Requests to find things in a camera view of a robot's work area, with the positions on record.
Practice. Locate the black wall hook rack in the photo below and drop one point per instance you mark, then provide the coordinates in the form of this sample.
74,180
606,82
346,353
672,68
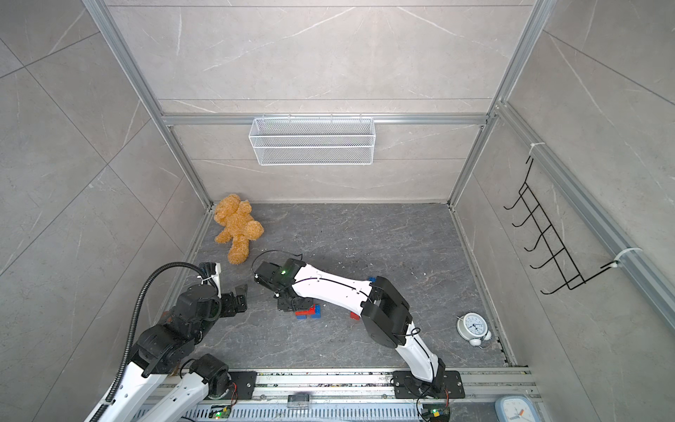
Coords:
550,240

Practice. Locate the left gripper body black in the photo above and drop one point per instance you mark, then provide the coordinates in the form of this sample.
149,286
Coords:
228,306

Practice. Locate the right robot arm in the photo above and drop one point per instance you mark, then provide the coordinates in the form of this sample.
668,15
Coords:
379,305

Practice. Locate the blue lego brick bottom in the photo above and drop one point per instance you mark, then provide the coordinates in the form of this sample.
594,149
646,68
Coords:
317,312

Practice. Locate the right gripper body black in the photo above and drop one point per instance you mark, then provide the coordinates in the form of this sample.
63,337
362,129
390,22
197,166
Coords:
293,306

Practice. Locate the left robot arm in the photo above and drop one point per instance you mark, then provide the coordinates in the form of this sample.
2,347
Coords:
166,348

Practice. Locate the white wire mesh basket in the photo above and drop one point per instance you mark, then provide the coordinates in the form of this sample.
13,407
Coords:
313,140

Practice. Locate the brown teddy bear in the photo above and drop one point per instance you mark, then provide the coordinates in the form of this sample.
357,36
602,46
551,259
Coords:
239,227

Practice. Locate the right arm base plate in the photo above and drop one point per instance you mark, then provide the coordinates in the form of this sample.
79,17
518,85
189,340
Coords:
446,385

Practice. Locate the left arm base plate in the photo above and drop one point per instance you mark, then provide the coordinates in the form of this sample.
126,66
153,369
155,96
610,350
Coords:
243,383

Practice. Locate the blue-rimmed clock on rail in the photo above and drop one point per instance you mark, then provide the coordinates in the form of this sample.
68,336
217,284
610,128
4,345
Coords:
516,409

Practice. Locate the white alarm clock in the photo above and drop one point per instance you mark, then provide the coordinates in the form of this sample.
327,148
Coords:
474,329

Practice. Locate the red long lego brick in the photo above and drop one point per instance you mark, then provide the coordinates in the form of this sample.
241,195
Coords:
307,313

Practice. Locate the aluminium front rail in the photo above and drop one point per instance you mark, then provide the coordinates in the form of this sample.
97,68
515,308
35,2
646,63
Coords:
366,395

